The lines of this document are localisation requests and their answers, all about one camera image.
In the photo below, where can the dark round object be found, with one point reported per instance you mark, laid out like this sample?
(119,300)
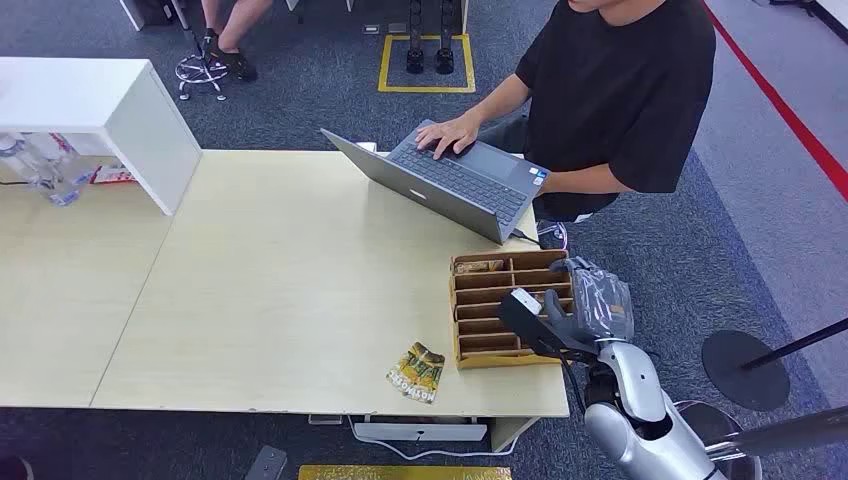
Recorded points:
(12,469)

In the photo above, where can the white device under table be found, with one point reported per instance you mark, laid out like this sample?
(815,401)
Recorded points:
(420,432)

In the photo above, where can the red floor tape line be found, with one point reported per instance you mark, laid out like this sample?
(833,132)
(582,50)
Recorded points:
(782,109)

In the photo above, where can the chrome round chair base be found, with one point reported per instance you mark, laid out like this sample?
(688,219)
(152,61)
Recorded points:
(712,420)

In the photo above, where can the grey foot pedal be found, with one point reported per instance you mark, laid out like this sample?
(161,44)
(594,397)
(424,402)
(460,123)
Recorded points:
(266,464)

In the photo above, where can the wooden card organizer box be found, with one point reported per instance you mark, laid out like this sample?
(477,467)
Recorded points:
(484,318)

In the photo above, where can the small white object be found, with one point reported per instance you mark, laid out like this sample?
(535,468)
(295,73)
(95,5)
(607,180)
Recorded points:
(366,146)

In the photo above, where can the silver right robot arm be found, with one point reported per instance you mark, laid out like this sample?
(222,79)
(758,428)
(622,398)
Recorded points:
(636,391)

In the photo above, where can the chrome stool base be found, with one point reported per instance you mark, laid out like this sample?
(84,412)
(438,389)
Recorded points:
(199,71)

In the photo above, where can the white furniture leg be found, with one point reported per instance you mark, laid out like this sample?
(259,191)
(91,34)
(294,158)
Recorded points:
(132,13)

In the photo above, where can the chrome chair foot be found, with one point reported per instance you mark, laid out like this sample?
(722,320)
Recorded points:
(555,232)

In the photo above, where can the person's right forearm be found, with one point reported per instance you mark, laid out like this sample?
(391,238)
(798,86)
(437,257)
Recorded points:
(500,102)

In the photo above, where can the grey laptop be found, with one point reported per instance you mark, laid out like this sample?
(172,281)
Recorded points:
(457,182)

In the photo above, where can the grey metal bar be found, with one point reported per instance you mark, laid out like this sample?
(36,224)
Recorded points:
(788,434)

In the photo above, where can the person's bare legs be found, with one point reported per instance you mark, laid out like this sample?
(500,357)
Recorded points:
(228,26)

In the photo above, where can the red and white packet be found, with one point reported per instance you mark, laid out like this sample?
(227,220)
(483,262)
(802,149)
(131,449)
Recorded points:
(112,175)

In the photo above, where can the white shelf box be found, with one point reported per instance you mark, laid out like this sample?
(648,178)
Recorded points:
(99,99)

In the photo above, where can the black and white wrist camera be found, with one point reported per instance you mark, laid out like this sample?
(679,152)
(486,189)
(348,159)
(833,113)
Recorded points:
(523,321)

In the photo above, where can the yellow green card sleeve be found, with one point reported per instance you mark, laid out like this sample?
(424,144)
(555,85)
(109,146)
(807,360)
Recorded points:
(417,374)

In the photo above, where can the gold board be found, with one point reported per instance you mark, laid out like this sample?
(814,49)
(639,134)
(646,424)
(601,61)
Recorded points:
(404,473)

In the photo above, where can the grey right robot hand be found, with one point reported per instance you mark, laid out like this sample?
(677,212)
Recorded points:
(599,305)

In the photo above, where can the silver floor outlet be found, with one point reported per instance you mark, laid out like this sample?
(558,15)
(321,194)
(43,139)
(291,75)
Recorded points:
(371,29)
(397,27)

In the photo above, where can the person's left forearm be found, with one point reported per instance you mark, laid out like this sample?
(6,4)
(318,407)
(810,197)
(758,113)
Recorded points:
(586,179)

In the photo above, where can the black robot foot post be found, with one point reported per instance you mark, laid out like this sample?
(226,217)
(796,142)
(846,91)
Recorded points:
(445,40)
(415,40)

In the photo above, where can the person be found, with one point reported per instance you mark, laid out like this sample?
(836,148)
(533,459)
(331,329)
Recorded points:
(616,99)

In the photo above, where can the yellow card in organizer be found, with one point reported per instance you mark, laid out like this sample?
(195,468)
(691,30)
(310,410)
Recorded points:
(478,267)

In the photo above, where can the yellow floor tape square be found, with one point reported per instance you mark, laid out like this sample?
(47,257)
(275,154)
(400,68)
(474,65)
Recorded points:
(427,87)

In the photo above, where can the person's right hand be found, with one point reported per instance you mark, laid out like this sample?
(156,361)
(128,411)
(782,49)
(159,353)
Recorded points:
(450,134)

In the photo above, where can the clear plastic water bottle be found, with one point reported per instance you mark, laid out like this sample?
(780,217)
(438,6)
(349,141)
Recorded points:
(40,175)
(66,156)

